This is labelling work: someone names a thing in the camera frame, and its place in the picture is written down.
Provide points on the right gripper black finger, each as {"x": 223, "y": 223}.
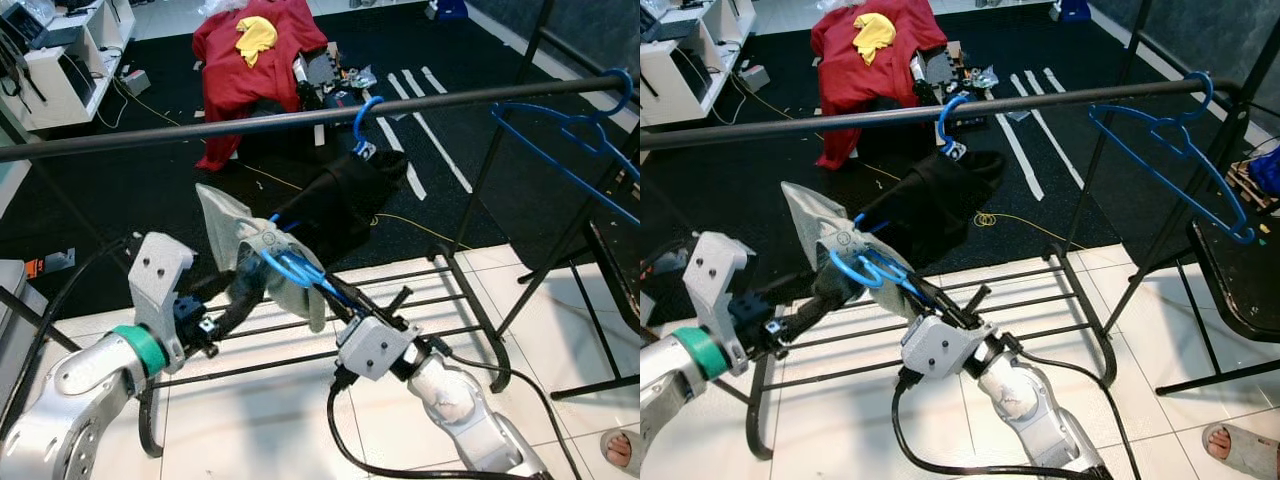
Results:
{"x": 335, "y": 301}
{"x": 920, "y": 304}
{"x": 945, "y": 296}
{"x": 362, "y": 295}

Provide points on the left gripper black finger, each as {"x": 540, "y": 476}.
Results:
{"x": 250, "y": 283}
{"x": 812, "y": 318}
{"x": 825, "y": 285}
{"x": 238, "y": 318}

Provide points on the grey garment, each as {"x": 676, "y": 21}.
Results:
{"x": 225, "y": 225}
{"x": 815, "y": 225}

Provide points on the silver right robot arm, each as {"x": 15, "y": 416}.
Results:
{"x": 1030, "y": 410}
{"x": 460, "y": 400}

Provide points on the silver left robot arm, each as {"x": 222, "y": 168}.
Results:
{"x": 690, "y": 390}
{"x": 70, "y": 390}

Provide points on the black garment with white band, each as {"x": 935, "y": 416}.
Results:
{"x": 940, "y": 200}
{"x": 350, "y": 200}

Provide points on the black floor carpet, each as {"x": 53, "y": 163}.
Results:
{"x": 740, "y": 200}
{"x": 120, "y": 200}

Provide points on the black metal clothes rack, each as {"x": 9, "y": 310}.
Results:
{"x": 800, "y": 125}
{"x": 200, "y": 128}

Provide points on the grey cabinet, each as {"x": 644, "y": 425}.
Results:
{"x": 15, "y": 320}

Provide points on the person foot in grey sandal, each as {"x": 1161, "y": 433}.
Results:
{"x": 1235, "y": 445}
{"x": 620, "y": 450}

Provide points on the red cloth cover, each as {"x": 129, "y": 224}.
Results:
{"x": 850, "y": 90}
{"x": 225, "y": 90}

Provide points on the grey power adapter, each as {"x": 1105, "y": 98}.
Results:
{"x": 755, "y": 78}
{"x": 135, "y": 80}

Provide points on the grey electronics pile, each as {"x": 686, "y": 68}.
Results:
{"x": 935, "y": 70}
{"x": 320, "y": 70}

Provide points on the short white floor tape strip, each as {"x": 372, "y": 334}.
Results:
{"x": 433, "y": 80}
{"x": 1053, "y": 80}

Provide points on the yellow cloth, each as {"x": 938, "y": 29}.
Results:
{"x": 257, "y": 38}
{"x": 875, "y": 35}

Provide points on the white shelf unit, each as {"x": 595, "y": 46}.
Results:
{"x": 70, "y": 70}
{"x": 690, "y": 60}

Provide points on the blue box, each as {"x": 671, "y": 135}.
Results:
{"x": 450, "y": 8}
{"x": 1072, "y": 8}

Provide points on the blue cloth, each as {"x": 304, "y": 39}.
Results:
{"x": 1265, "y": 170}

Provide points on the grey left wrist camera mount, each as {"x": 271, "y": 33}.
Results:
{"x": 160, "y": 280}
{"x": 722, "y": 285}

